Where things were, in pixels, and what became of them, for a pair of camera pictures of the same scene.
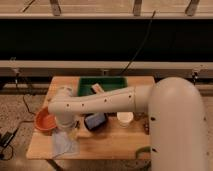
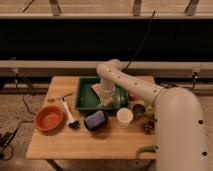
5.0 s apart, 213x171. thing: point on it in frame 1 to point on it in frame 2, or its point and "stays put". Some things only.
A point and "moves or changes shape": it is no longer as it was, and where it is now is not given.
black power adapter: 5,138 stays put
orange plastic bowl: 44,120 stays put
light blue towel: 64,145 moves or changes shape
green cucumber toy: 143,149 stays put
